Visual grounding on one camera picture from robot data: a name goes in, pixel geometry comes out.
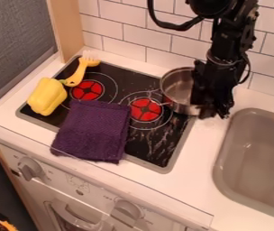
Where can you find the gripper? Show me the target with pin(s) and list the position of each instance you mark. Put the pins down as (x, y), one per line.
(219, 78)

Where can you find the silver pot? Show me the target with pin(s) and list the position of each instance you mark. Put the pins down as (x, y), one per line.
(178, 89)

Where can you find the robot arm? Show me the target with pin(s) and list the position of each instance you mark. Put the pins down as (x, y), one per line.
(231, 27)

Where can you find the toy sink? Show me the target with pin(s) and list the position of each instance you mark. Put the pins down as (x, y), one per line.
(255, 162)

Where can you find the toy stove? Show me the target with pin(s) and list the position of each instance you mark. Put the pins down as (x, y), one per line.
(115, 108)

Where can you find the purple cloth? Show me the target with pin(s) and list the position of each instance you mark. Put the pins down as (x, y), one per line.
(92, 130)

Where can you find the yellow brush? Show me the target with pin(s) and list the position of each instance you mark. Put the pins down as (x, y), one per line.
(81, 71)

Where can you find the yellow toy pepper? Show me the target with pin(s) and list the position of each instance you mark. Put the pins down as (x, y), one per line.
(47, 96)

